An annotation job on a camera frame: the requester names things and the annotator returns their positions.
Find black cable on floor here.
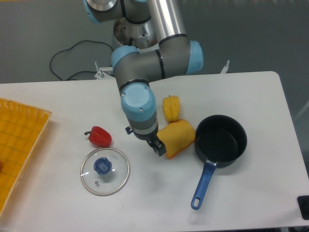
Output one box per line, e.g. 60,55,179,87
49,40,115,82

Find glass lid with blue knob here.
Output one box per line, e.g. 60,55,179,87
80,147,130,196

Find black object at table edge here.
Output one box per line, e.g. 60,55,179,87
297,195,309,220

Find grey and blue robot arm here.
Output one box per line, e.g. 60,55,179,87
84,0,204,156

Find yellow toy bell pepper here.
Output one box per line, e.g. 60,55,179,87
162,96,180,123

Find black saucepan with blue handle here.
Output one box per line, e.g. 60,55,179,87
191,115,247,210

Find red toy bell pepper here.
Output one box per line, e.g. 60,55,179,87
84,126,112,147

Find yellow plastic basket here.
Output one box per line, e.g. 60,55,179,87
0,98,52,214

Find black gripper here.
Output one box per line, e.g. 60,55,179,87
125,123,167,157

